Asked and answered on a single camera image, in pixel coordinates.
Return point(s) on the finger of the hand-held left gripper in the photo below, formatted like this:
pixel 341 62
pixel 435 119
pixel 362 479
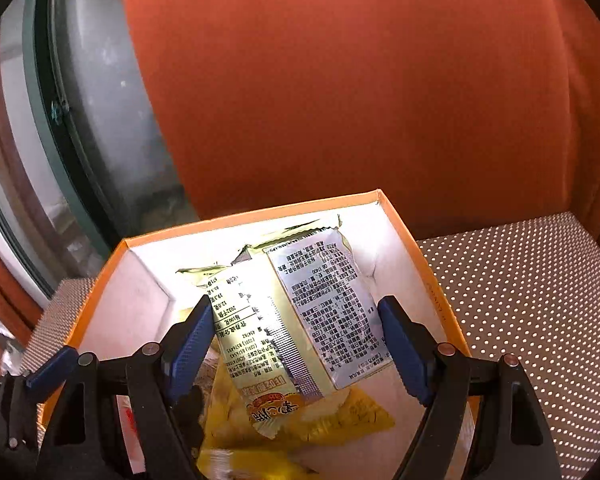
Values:
pixel 50 367

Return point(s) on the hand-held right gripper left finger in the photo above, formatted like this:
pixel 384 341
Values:
pixel 190 350

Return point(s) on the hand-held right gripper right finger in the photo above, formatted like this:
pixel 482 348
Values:
pixel 405 350

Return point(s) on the orange cardboard box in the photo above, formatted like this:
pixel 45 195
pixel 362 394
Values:
pixel 430 285

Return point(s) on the yellow chip bag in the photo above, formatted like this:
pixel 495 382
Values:
pixel 340 415

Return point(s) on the beige and silver snack packet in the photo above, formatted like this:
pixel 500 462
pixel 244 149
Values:
pixel 320 310

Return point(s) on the narrow orange curtain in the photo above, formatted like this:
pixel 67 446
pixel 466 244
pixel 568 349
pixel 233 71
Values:
pixel 0 290

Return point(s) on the dark framed glass window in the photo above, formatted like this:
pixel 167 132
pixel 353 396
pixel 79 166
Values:
pixel 105 135

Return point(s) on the wide orange curtain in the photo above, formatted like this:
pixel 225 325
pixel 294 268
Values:
pixel 330 85

